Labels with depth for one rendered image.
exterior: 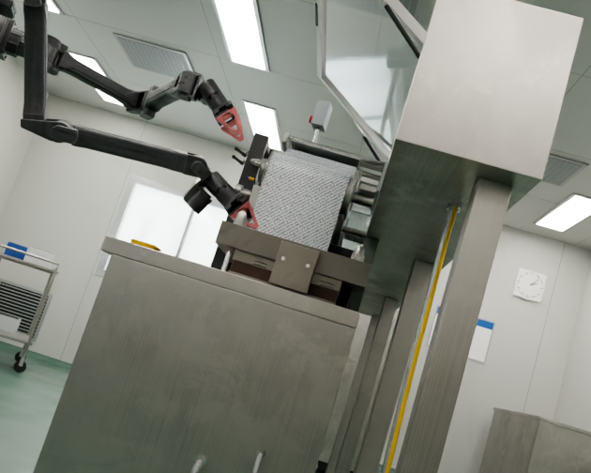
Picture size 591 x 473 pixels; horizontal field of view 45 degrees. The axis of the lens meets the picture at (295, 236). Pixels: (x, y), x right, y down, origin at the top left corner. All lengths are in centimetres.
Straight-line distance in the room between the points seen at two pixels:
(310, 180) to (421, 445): 103
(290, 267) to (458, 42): 76
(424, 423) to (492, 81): 58
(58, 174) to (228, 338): 674
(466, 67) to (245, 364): 87
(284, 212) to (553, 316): 609
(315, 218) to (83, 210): 628
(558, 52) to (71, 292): 711
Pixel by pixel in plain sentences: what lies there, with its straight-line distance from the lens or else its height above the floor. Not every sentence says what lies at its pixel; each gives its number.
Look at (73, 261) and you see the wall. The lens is 811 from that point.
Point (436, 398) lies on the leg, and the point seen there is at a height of 75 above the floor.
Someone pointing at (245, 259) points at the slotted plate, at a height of 95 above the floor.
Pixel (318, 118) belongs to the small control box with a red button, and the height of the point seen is 163.
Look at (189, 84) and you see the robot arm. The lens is 225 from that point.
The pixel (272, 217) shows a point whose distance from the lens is 205.
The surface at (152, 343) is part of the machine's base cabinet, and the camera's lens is 179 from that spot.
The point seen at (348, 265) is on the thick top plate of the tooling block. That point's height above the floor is 101.
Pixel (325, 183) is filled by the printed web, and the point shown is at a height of 125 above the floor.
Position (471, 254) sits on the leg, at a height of 100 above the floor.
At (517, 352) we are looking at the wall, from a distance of 782.
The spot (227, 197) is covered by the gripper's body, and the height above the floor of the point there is 112.
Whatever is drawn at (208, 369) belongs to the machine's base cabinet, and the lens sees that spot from 176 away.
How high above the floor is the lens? 73
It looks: 10 degrees up
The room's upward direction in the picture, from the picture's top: 17 degrees clockwise
